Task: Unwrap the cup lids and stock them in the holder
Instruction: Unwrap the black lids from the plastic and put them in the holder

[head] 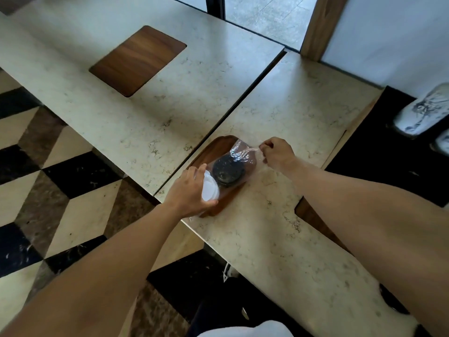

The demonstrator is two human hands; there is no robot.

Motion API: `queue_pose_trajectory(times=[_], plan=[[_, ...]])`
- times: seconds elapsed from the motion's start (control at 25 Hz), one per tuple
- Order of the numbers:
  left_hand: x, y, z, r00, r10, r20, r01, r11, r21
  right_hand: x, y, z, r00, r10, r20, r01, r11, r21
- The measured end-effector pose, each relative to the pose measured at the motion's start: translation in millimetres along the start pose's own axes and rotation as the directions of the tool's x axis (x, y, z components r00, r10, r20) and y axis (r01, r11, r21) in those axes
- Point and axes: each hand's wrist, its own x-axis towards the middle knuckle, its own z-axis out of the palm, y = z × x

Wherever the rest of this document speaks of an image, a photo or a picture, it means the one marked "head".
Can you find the person's right hand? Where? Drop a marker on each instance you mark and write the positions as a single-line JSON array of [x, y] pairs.
[[280, 154]]

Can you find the person's left hand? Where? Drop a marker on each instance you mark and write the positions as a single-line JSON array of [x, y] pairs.
[[186, 194]]

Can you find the person's right fingers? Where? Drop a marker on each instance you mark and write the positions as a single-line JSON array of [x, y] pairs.
[[267, 149]]

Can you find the person's left thumb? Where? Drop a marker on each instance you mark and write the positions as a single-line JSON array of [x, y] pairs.
[[208, 206]]

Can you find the white plastic cup lid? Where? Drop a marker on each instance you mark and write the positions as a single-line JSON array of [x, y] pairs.
[[211, 187]]

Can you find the clear plastic bag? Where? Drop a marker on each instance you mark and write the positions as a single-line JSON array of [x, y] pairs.
[[245, 156]]

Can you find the person's left forearm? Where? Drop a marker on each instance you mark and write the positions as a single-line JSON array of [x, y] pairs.
[[101, 273]]

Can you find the person's right forearm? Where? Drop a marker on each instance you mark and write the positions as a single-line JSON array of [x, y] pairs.
[[371, 224]]

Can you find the black round lid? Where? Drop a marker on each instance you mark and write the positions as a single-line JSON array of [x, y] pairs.
[[228, 170]]

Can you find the brown wooden tray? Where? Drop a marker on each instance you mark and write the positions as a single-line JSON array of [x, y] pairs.
[[214, 149]]

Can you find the black bench seat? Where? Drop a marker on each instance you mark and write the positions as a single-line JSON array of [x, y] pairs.
[[379, 157]]

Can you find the person's white garment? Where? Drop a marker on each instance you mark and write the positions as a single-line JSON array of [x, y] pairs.
[[245, 329]]

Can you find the white patterned cushion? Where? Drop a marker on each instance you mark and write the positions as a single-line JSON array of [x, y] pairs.
[[422, 110]]

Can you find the brown wooden door frame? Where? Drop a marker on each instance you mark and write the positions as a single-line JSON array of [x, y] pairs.
[[322, 26]]

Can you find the black window frame post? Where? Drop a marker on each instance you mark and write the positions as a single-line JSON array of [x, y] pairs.
[[215, 6]]

